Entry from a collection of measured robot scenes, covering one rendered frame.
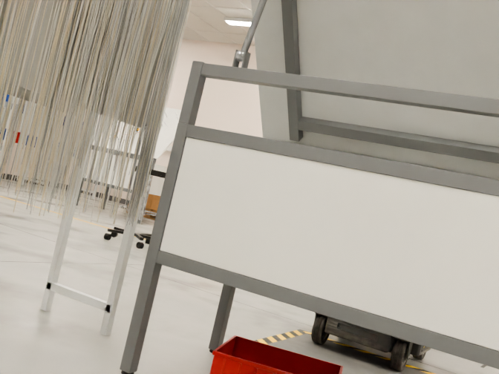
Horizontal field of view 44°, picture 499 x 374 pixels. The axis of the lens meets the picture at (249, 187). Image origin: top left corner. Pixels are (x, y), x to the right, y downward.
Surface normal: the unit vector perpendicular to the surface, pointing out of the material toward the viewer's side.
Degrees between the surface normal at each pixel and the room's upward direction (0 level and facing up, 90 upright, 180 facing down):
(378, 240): 90
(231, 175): 90
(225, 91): 90
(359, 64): 128
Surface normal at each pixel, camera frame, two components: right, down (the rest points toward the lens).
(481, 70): -0.48, 0.50
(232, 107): -0.46, -0.13
